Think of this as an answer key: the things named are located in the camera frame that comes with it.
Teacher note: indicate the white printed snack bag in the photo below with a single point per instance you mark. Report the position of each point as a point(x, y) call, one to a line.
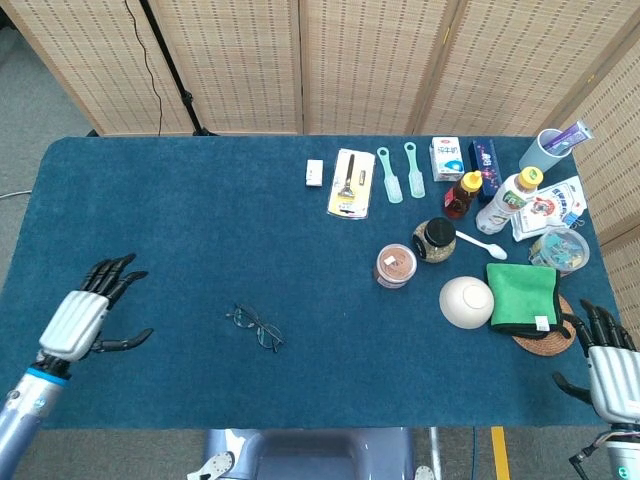
point(542, 210)

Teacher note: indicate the blue felt table cover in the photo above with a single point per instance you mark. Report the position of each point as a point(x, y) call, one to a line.
point(250, 225)

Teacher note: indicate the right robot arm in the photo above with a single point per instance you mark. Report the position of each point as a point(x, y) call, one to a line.
point(625, 455)

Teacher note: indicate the glass jar with black lid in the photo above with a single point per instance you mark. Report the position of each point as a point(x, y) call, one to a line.
point(440, 232)

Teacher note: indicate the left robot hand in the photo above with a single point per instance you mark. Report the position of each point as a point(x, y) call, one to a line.
point(75, 322)

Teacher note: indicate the blue binder clips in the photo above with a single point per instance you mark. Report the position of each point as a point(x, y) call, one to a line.
point(572, 218)

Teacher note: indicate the black wire-frame eyeglasses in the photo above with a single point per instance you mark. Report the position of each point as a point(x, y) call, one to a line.
point(244, 317)

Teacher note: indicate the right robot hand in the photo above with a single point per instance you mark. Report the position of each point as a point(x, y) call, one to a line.
point(615, 380)

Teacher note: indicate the razor in yellow blister pack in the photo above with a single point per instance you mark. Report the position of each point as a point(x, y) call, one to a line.
point(350, 185)

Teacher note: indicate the green cloth with black edge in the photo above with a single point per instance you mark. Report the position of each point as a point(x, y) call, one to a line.
point(520, 295)

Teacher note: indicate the white plastic spoon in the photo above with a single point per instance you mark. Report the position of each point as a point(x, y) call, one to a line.
point(495, 251)

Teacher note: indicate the round woven coaster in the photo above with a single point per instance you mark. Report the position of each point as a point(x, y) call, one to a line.
point(542, 345)

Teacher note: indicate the bamboo folding screen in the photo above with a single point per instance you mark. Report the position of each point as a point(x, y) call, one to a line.
point(375, 65)

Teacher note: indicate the white blue milk carton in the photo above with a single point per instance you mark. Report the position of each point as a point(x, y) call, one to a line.
point(446, 160)

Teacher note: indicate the mint green brush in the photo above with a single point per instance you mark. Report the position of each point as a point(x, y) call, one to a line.
point(393, 187)
point(416, 182)

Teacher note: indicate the small white box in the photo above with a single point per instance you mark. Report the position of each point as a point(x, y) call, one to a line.
point(314, 173)

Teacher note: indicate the grey-blue cup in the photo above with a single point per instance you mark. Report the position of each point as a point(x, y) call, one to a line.
point(535, 157)

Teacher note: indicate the jar of brown powder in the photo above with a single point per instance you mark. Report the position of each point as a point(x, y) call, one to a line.
point(396, 262)

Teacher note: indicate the dark blue box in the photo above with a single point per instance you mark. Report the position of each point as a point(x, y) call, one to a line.
point(485, 165)

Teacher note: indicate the clear tub of binder clips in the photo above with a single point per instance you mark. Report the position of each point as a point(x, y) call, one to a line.
point(560, 250)

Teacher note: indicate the white upturned bowl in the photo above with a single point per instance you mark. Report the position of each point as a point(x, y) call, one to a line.
point(465, 302)

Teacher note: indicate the purple toothpaste tube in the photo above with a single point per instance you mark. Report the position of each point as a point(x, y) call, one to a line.
point(570, 137)

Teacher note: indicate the black tripod stand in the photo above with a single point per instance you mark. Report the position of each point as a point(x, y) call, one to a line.
point(186, 98)

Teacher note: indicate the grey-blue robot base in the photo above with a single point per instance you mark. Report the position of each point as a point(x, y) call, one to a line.
point(310, 455)

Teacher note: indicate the honey bottle with yellow cap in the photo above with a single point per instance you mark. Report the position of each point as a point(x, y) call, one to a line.
point(457, 200)

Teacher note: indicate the yellow floor tape strip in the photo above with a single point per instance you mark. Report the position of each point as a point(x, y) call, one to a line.
point(500, 455)

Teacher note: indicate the white drink bottle yellow cap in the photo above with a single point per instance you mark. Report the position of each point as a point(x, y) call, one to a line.
point(500, 207)

